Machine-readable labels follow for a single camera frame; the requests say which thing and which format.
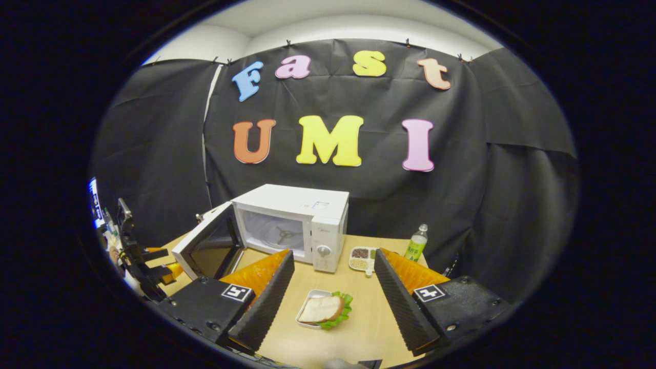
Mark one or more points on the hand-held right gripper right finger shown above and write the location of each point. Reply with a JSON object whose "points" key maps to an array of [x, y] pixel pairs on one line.
{"points": [[402, 307]]}

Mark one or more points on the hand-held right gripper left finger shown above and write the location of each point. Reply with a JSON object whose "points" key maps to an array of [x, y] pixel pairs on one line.
{"points": [[266, 307]]}

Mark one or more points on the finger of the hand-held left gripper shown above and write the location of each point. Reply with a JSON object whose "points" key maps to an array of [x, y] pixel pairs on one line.
{"points": [[173, 272], [156, 252]]}

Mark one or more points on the sandwich with lettuce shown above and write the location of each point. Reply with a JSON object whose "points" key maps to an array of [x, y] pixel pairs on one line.
{"points": [[323, 310]]}

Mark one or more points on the white microwave oven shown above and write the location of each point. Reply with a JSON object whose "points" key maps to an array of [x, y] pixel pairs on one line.
{"points": [[287, 200]]}

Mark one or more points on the white rectangular plate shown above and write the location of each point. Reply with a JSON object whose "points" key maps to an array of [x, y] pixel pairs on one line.
{"points": [[313, 293]]}

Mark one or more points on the green drink bottle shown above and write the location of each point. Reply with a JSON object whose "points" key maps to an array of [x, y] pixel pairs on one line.
{"points": [[416, 246]]}

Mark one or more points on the divided dish of grains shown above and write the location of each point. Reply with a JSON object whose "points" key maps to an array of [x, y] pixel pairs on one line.
{"points": [[360, 259]]}

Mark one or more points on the bright blue-white screen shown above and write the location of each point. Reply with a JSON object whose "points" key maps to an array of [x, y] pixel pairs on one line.
{"points": [[95, 202]]}

